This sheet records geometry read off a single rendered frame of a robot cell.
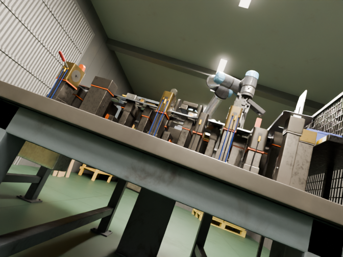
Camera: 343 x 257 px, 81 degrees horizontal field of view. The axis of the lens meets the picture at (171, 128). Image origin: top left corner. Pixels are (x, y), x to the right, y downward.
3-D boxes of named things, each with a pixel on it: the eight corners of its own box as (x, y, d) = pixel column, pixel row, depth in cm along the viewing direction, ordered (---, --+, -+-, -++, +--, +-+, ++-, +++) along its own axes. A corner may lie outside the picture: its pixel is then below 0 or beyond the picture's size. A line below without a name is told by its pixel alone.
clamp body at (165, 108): (135, 150, 94) (162, 87, 103) (142, 155, 105) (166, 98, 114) (147, 154, 93) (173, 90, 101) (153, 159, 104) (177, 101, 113)
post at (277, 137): (259, 195, 82) (274, 130, 89) (255, 195, 86) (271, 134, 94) (271, 199, 80) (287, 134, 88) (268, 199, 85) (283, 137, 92)
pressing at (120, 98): (62, 78, 133) (63, 76, 134) (82, 95, 154) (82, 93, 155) (284, 142, 97) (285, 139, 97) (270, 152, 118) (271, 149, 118)
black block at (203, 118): (178, 166, 90) (199, 108, 97) (180, 169, 99) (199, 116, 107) (189, 170, 89) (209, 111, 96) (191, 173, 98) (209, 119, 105)
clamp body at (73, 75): (29, 111, 110) (62, 57, 119) (47, 120, 123) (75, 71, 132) (40, 115, 108) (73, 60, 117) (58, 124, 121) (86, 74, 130)
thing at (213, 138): (196, 175, 108) (212, 127, 115) (196, 176, 112) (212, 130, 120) (204, 179, 106) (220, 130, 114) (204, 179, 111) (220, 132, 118)
